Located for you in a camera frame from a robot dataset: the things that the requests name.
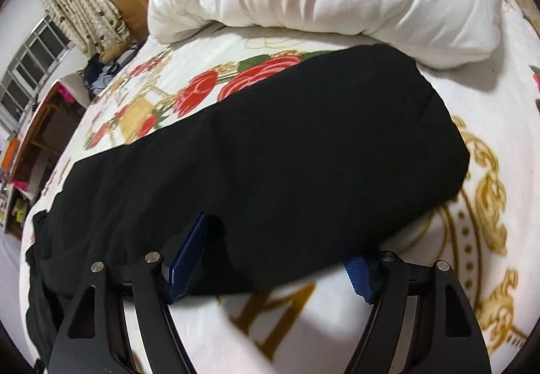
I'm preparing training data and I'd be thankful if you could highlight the wooden shelf with bottles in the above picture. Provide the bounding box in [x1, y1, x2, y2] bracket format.
[0, 138, 34, 231]

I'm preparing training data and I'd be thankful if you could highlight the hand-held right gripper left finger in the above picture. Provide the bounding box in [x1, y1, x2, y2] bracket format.
[51, 211, 212, 374]

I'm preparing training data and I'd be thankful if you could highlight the black garment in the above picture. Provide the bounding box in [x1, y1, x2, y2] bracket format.
[25, 44, 471, 362]

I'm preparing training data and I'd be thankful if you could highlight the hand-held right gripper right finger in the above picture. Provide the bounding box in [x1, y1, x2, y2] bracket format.
[342, 249, 492, 374]

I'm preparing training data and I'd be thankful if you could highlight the pink desk cover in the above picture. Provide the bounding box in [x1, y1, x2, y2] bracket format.
[57, 81, 77, 102]

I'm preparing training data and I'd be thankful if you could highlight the floral printed blanket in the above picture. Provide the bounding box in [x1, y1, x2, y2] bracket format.
[17, 7, 540, 374]

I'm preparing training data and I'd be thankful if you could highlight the pile of clothes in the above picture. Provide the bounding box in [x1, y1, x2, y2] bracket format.
[82, 43, 140, 96]

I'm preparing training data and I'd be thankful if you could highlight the barred window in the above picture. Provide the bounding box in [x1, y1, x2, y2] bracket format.
[0, 15, 70, 122]

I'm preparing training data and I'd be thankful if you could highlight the wooden desk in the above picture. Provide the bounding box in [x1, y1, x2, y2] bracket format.
[10, 81, 89, 197]

